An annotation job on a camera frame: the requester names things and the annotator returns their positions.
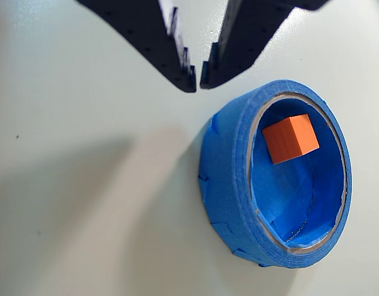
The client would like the blue masking tape roll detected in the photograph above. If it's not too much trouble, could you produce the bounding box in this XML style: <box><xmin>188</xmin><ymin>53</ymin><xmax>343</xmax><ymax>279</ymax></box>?
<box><xmin>197</xmin><ymin>79</ymin><xmax>353</xmax><ymax>269</ymax></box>

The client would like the small orange cube block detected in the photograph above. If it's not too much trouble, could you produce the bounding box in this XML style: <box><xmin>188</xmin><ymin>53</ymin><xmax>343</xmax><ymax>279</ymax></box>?
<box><xmin>261</xmin><ymin>113</ymin><xmax>320</xmax><ymax>165</ymax></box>

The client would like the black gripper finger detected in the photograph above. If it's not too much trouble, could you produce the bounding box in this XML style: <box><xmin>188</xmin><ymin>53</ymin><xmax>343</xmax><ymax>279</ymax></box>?
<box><xmin>199</xmin><ymin>0</ymin><xmax>328</xmax><ymax>90</ymax></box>
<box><xmin>77</xmin><ymin>0</ymin><xmax>198</xmax><ymax>94</ymax></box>

